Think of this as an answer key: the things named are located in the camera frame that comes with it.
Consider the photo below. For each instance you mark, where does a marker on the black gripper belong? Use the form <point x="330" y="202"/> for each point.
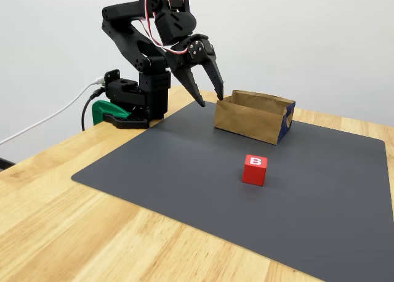
<point x="184" y="58"/>

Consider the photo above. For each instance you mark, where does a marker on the red letter B block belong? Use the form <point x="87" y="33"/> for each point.
<point x="253" y="174"/>

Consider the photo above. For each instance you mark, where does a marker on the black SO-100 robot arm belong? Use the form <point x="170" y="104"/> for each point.
<point x="129" y="48"/>

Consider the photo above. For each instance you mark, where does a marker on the brown paper box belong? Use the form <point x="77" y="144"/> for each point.
<point x="246" y="122"/>

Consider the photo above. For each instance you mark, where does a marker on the green table clamp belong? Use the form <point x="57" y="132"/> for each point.
<point x="103" y="109"/>

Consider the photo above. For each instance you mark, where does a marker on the grey rubber mat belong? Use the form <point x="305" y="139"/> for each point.
<point x="215" y="208"/>

